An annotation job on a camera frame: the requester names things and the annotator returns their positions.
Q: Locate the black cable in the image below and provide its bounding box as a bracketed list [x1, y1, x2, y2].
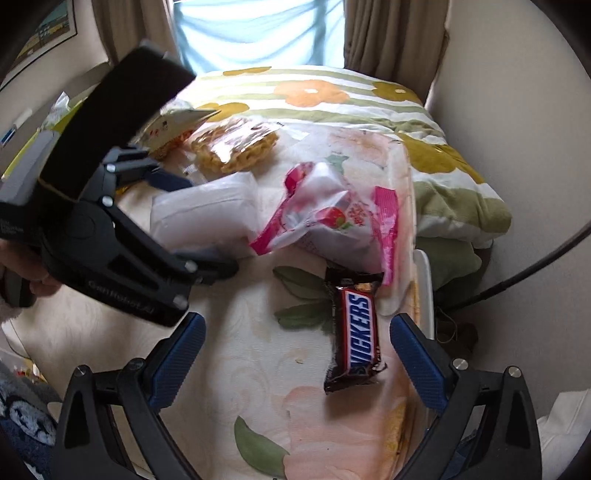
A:
[434, 226, 591, 311]

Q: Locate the framed wall picture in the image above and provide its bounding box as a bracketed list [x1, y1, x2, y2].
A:
[0, 0, 78, 92]

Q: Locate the clear plastic bag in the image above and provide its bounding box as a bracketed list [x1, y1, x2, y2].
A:
[272, 127, 416, 319]

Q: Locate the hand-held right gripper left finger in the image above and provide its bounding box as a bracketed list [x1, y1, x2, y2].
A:
[55, 312, 218, 480]

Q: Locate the brown chocolate bar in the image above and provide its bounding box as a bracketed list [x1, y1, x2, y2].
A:
[322, 267, 387, 394]

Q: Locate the silver blue snack packet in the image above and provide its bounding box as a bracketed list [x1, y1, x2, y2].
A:
[43, 91, 73, 126]

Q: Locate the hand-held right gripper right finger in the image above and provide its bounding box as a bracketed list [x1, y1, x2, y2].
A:
[389, 312, 543, 480]

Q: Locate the person's left hand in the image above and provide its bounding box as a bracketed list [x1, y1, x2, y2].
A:
[0, 237, 63, 298]

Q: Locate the pink strawberry snack packet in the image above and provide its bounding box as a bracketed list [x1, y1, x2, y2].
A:
[248, 161, 400, 287]

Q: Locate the white cloth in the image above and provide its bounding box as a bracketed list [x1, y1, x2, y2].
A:
[536, 390, 591, 470]

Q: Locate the blue white patterned rug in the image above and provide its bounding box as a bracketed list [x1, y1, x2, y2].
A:
[0, 360, 64, 480]

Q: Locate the white plastic snack packet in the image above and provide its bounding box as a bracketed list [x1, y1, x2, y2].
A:
[150, 172, 260, 247]

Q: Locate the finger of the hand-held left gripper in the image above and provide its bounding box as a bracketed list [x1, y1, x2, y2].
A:
[104, 147, 197, 191]
[170, 247, 240, 288]

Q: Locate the white floral folding table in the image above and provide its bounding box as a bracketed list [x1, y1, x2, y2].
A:
[14, 115, 435, 480]

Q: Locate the honeycomb snack packet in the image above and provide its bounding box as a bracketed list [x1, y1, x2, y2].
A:
[191, 117, 281, 175]

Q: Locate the white orange snack packet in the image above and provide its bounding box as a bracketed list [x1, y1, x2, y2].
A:
[137, 107, 222, 161]

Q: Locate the brown curtain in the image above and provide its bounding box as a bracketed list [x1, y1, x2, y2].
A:
[343, 0, 452, 88]
[90, 0, 182, 70]

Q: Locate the floral striped blanket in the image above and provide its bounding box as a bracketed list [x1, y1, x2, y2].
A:
[175, 67, 513, 251]

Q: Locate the yellow green cardboard box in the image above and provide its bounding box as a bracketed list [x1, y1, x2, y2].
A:
[0, 92, 95, 182]

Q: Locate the light blue cloth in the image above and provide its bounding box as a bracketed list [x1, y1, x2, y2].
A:
[173, 0, 348, 75]

